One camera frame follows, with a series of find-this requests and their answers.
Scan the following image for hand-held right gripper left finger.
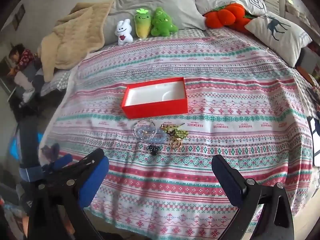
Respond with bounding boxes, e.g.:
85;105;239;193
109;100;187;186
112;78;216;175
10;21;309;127
26;148;110;240

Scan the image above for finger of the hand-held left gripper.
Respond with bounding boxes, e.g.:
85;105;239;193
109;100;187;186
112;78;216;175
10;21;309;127
47;154;73;172

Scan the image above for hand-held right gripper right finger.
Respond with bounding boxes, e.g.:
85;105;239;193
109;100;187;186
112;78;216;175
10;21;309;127
211;154;295;240

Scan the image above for clear bead bracelet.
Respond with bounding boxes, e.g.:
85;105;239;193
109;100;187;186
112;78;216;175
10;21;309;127
132;125;151;140

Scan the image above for yellow green chain bracelet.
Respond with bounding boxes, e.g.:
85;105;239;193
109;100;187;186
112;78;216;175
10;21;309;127
160;123;188;139

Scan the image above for light blue bead bracelet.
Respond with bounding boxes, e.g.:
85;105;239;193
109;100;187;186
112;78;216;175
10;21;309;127
137;127;167;143

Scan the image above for thin green bead bracelet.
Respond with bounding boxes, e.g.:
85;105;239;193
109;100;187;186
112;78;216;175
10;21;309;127
134;119;157;134

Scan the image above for red jewelry box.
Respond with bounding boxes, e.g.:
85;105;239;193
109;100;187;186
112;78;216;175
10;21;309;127
122;77;188;119

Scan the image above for blue plastic stool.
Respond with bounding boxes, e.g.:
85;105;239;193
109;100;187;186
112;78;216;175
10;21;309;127
9;130;44;163

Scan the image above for patterned bedspread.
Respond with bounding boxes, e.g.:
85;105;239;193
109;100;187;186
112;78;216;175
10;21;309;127
44;34;314;238

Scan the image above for beige quilted blanket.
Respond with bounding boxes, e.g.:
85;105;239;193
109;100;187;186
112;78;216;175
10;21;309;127
37;2;114;82

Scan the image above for white rabbit plush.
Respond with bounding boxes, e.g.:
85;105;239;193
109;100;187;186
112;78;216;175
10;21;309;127
114;19;134;46

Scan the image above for white deer print pillow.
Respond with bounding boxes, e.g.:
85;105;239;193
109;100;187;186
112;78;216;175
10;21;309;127
244;14;313;68

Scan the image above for yellow green carrot plush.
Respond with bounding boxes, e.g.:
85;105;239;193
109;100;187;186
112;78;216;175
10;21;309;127
134;8;153;40

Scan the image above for orange pumpkin plush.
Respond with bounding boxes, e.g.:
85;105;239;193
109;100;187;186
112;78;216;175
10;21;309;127
204;3;255;33

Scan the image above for green tree plush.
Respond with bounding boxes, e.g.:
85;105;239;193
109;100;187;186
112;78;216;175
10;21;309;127
150;7;178;37

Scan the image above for stack of books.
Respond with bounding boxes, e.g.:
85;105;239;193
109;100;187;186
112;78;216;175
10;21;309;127
259;0;280;15

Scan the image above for small dark wall picture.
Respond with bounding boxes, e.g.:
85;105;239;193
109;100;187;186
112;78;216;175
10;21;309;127
12;4;26;30

